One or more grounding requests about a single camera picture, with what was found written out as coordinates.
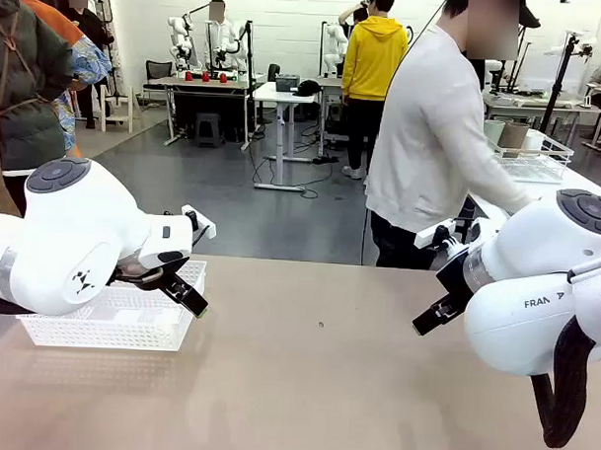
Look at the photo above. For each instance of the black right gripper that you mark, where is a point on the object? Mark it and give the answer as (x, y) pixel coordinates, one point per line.
(457, 275)

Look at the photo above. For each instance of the brown cup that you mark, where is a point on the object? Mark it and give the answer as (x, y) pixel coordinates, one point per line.
(515, 135)

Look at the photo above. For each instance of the white rectangular sticker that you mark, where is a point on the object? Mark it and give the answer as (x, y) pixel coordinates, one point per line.
(129, 317)

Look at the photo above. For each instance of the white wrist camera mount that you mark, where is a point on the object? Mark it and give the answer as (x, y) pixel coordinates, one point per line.
(206, 226)
(428, 235)

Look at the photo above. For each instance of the black office chair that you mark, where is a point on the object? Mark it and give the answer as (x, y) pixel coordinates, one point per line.
(158, 71)

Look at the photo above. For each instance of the black cap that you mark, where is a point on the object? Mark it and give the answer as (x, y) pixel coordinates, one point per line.
(306, 88)

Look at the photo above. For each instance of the grey background work table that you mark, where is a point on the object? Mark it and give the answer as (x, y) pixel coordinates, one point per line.
(206, 83)

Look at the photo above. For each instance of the right forearm white sleeve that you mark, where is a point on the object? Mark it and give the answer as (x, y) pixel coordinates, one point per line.
(509, 188)

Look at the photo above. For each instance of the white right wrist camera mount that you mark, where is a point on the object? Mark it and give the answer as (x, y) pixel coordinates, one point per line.
(428, 235)

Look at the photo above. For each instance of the white wooden step stool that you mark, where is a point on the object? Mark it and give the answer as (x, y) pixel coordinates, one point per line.
(118, 110)

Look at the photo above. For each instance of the black floor power strip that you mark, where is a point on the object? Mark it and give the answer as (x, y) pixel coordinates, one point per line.
(326, 160)

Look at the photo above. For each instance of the black light stand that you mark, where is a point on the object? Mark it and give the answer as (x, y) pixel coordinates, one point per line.
(527, 15)

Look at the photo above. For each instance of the black equipment box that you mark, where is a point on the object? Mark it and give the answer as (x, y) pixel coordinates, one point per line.
(287, 83)

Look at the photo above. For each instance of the person in yellow hoodie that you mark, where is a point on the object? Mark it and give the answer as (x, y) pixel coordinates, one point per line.
(373, 55)

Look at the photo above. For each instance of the person in white sweater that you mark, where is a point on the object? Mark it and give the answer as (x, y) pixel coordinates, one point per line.
(422, 140)

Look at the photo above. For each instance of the white cup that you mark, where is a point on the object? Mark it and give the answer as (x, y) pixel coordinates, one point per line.
(534, 140)

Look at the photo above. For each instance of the person in green jacket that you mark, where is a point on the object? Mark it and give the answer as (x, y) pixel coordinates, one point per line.
(23, 102)

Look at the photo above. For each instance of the white standing desk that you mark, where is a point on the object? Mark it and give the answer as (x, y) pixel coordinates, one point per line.
(282, 98)

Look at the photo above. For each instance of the light green cup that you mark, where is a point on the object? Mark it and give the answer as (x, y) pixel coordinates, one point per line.
(492, 133)

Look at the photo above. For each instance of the small red cup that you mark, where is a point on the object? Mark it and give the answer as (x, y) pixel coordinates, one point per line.
(223, 78)
(189, 76)
(206, 77)

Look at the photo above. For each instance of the black camera tripod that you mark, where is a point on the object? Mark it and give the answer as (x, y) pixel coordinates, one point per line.
(562, 76)

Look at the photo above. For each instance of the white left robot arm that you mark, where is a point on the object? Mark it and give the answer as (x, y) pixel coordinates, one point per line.
(73, 227)

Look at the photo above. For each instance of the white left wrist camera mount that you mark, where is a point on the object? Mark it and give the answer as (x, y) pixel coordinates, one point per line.
(206, 226)

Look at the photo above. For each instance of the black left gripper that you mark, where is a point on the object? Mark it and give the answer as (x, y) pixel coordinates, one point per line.
(148, 274)

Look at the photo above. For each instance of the grey plastic stool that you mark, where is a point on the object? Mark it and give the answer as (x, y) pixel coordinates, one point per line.
(208, 128)

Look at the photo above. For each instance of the grey cluttered background table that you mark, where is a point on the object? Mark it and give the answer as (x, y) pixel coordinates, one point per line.
(532, 102)

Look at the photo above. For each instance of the white side table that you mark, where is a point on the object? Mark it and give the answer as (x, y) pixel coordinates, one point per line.
(583, 180)

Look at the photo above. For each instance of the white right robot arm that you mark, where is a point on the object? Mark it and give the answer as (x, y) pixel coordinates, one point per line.
(526, 252)

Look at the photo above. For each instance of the person in black clothes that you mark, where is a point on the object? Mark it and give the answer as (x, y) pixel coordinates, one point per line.
(92, 27)

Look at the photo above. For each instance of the white perforated plastic basket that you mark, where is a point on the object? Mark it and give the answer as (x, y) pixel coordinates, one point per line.
(129, 330)

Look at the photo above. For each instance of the person in orange patterned top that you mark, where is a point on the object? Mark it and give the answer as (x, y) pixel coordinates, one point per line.
(86, 59)

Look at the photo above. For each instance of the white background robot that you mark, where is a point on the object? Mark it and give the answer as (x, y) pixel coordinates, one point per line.
(335, 46)
(181, 38)
(235, 45)

